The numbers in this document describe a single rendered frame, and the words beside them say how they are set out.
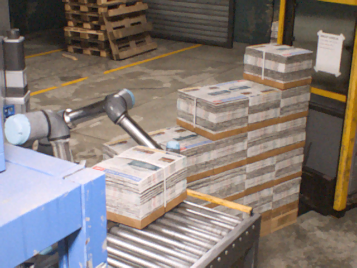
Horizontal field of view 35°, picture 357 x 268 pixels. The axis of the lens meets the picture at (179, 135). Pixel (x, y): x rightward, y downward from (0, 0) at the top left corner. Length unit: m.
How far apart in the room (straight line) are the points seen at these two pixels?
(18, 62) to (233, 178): 1.59
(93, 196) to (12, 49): 1.72
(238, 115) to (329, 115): 1.10
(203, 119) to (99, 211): 2.32
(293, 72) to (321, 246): 1.22
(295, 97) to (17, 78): 1.91
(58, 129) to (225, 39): 8.50
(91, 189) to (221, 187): 2.48
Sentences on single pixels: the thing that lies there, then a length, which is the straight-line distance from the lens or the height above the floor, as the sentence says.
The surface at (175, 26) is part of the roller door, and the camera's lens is 11.23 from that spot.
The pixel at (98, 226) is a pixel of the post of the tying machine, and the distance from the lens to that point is 1.24.
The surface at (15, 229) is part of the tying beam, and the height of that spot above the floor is 1.53.
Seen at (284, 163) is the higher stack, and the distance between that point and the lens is 4.02.
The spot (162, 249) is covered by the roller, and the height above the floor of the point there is 0.79.
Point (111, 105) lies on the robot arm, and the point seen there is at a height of 1.17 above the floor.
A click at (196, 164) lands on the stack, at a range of 3.41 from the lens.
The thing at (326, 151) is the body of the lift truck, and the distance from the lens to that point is 4.54.
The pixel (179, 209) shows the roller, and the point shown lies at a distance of 2.69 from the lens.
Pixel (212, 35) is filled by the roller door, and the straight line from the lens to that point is 10.81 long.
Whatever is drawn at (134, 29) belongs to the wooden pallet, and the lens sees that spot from 9.83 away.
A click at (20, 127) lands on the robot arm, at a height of 1.30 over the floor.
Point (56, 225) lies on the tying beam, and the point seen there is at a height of 1.49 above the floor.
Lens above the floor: 2.03
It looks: 20 degrees down
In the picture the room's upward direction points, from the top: 1 degrees clockwise
